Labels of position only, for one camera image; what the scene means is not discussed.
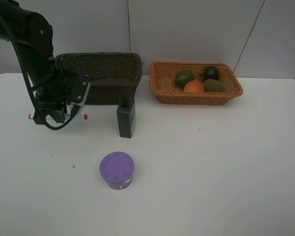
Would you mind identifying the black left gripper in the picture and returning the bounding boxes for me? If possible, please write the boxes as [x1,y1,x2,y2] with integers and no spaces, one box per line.
[33,70,73,124]

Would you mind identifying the white marker red caps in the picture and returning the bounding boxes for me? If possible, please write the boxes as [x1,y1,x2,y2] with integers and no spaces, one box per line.
[28,114,88,121]

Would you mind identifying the dark green rectangular bottle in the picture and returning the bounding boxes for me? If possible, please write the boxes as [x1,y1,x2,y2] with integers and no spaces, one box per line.
[117,96,136,138]

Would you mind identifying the purple lidded round can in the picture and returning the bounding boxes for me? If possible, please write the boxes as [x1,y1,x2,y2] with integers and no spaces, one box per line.
[99,151,135,190]

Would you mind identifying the green lime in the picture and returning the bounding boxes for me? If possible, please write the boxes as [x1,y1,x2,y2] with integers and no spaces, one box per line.
[175,70,194,89]

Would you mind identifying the orange red peach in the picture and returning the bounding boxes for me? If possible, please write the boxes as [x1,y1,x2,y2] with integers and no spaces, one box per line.
[183,80,205,93]

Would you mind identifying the brown kiwi fruit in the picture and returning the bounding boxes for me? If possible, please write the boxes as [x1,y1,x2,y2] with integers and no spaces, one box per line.
[203,79,227,93]

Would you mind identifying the dark purple mangosteen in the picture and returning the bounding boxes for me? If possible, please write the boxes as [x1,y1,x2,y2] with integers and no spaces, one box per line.
[202,66,220,82]

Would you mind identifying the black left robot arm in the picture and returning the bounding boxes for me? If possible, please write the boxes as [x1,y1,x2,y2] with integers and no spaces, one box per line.
[0,0,71,130]

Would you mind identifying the dark brown wicker basket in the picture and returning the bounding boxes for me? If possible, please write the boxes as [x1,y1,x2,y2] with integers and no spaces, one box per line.
[56,52,143,105]

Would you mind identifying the orange wicker basket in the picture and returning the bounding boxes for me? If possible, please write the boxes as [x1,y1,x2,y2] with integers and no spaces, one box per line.
[149,61,243,105]

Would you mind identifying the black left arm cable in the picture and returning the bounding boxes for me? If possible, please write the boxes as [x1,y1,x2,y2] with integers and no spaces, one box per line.
[0,4,79,131]

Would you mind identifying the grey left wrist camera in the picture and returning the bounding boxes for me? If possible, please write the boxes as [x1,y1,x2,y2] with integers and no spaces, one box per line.
[66,72,90,115]

